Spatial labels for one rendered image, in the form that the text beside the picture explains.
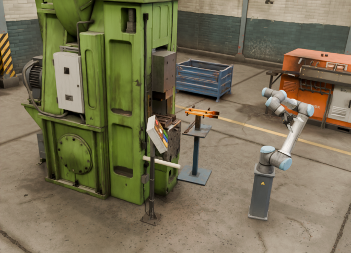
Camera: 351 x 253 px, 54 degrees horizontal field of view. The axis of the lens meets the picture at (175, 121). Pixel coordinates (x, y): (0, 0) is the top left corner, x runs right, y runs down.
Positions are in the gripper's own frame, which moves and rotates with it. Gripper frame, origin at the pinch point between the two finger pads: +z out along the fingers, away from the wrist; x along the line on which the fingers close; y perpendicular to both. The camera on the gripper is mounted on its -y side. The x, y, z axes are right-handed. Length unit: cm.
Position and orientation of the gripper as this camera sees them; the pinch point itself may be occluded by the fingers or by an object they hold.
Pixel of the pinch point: (298, 128)
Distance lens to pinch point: 323.6
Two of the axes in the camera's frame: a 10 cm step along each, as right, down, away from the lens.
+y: 5.9, -3.1, 7.5
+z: 6.9, 6.7, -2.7
